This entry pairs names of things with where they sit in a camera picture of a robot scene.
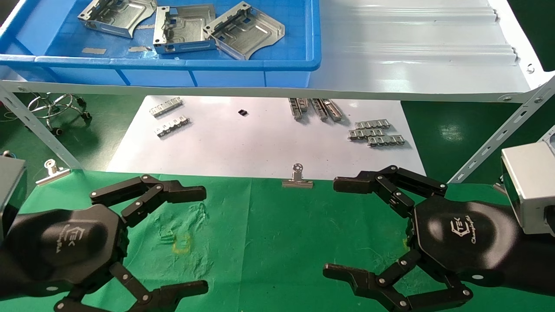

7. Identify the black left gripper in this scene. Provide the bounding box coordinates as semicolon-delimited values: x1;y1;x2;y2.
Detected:
9;204;209;312

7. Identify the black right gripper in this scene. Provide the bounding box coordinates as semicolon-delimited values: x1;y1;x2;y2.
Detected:
323;165;522;312

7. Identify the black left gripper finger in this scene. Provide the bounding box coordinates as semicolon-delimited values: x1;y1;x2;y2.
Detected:
90;174;207;228

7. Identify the stamped sheet metal bracket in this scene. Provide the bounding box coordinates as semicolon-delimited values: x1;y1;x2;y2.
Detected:
203;1;286;60
153;4;217;55
77;0;157;39

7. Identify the small notched metal strip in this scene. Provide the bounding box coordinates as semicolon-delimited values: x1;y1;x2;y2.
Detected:
355;120;391;130
149;97;183;118
348;128;388;141
368;135;406;148
155;115;190;138

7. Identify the white board sheet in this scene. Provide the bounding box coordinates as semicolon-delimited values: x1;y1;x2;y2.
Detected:
106;95;430;183

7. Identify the silver binder clip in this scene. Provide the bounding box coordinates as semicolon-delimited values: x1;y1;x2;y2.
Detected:
282;163;313;189
36;159;71;187

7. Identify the green cloth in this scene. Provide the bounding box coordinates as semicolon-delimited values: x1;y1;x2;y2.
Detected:
0;169;555;312

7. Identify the blue plastic bin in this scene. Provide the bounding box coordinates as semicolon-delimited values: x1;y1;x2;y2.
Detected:
0;0;322;87

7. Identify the perforated grey shelf brace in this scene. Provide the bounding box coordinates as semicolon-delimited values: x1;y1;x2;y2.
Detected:
449;78;555;185
0;84;83;170

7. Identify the chrome stool base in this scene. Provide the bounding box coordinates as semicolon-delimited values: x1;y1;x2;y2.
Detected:
27;93;92;136

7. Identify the white metal shelf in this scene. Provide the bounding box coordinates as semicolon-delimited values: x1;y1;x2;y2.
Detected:
0;0;555;104

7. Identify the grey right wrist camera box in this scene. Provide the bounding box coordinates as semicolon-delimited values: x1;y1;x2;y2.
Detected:
501;128;555;237

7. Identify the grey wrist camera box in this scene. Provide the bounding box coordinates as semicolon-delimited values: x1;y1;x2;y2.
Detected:
501;128;555;237
0;150;27;243

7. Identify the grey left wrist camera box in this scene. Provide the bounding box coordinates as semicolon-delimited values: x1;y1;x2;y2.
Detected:
0;150;27;243

